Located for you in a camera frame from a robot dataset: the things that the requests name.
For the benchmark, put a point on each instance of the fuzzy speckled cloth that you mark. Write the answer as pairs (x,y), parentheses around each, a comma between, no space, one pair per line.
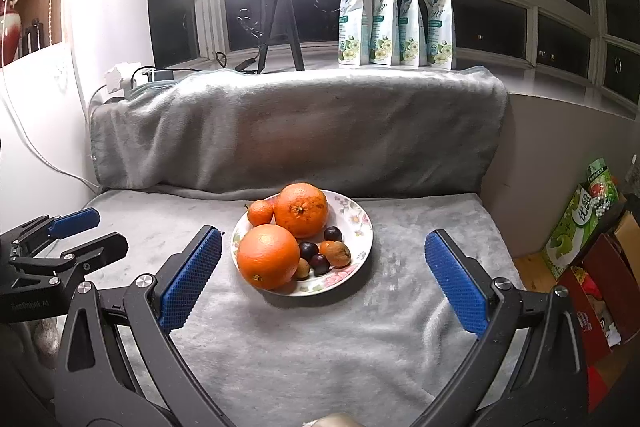
(44,338)

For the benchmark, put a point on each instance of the red carton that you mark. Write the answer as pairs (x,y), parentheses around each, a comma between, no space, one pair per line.
(590,307)

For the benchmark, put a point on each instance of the light grey fleece blanket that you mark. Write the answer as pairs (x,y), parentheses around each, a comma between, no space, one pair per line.
(400,232)

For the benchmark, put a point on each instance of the beige smooth object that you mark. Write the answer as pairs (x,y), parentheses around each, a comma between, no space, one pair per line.
(335,420)

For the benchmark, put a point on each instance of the white power strip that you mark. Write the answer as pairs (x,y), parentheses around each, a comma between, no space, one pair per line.
(120,78)

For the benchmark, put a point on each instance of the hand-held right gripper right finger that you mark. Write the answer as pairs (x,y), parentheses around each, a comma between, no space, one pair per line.
(457,284)

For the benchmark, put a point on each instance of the small brown fruit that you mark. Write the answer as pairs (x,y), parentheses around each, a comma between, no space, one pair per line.
(337,253)
(302,270)

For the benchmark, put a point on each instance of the black tripod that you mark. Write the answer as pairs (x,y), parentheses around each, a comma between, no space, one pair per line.
(281,7)

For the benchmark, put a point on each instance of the green carton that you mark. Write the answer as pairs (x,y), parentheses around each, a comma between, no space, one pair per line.
(575,227)

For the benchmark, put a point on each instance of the large orange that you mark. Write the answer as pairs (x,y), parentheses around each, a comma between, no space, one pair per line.
(301,209)
(267,257)

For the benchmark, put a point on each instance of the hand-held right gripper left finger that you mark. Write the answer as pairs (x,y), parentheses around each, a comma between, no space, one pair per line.
(192,279)

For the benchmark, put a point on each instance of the white floral refill pouch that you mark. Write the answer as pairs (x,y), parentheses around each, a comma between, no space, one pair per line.
(412,17)
(382,14)
(440,19)
(352,17)

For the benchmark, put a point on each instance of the red and white vase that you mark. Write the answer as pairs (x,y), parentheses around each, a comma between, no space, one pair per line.
(10,22)

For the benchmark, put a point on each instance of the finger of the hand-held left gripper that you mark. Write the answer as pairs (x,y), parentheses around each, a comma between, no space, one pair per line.
(75,222)
(95,249)

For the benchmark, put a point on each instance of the small mandarin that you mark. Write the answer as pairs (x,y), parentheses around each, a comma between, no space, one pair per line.
(260,213)

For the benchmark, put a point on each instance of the dark bottles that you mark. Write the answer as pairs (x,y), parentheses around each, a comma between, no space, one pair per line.
(34,37)

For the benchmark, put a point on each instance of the white floral plate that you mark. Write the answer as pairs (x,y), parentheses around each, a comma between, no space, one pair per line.
(357,227)

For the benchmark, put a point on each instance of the dark grey fleece blanket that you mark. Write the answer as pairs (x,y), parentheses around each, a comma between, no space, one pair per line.
(300,132)

